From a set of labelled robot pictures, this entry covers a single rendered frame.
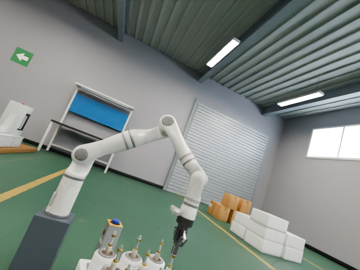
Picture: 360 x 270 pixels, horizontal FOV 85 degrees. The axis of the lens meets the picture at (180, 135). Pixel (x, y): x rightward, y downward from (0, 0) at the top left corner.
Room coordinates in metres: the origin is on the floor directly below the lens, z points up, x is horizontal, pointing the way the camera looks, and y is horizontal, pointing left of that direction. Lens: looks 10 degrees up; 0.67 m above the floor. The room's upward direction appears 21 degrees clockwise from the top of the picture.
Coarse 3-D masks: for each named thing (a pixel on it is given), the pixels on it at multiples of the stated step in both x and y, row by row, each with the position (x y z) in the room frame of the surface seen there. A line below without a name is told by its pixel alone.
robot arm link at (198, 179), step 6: (192, 174) 0.87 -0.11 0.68; (198, 174) 0.85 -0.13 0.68; (204, 174) 0.86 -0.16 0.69; (192, 180) 0.86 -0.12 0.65; (198, 180) 0.85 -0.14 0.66; (204, 180) 0.85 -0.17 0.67; (192, 186) 0.86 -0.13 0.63; (198, 186) 0.85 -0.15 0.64; (186, 192) 0.90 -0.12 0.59; (192, 192) 0.86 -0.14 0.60; (198, 192) 0.86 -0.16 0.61; (186, 198) 0.88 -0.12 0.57; (192, 198) 0.86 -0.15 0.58; (198, 198) 0.87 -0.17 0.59; (186, 204) 0.87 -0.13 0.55; (192, 204) 0.86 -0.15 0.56; (198, 204) 0.88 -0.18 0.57
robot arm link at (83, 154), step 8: (112, 136) 0.94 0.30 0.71; (120, 136) 0.93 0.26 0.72; (128, 136) 0.93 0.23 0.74; (88, 144) 0.91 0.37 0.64; (96, 144) 0.91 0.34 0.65; (104, 144) 0.92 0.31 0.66; (112, 144) 0.92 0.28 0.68; (120, 144) 0.93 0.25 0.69; (128, 144) 0.93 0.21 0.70; (72, 152) 0.90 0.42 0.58; (80, 152) 0.90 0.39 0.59; (88, 152) 0.90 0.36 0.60; (96, 152) 0.91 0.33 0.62; (104, 152) 0.92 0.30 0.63; (112, 152) 0.94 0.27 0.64; (80, 160) 0.90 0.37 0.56; (88, 160) 0.91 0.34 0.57
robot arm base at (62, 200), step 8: (64, 176) 0.92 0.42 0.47; (64, 184) 0.91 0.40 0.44; (72, 184) 0.92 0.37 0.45; (80, 184) 0.95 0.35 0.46; (56, 192) 0.92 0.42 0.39; (64, 192) 0.91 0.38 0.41; (72, 192) 0.93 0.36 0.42; (56, 200) 0.91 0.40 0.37; (64, 200) 0.92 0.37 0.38; (72, 200) 0.94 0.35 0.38; (48, 208) 0.92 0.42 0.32; (56, 208) 0.91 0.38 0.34; (64, 208) 0.92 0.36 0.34; (56, 216) 0.92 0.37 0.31; (64, 216) 0.94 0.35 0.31
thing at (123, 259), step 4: (124, 252) 0.96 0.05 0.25; (124, 256) 0.93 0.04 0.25; (120, 260) 0.93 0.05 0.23; (124, 260) 0.91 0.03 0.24; (128, 260) 0.91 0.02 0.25; (140, 260) 0.94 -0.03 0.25; (120, 264) 0.92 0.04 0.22; (124, 264) 0.91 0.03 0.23; (128, 264) 0.90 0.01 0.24; (132, 264) 0.90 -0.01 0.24; (136, 264) 0.91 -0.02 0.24; (140, 264) 0.93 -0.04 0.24; (124, 268) 0.91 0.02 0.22
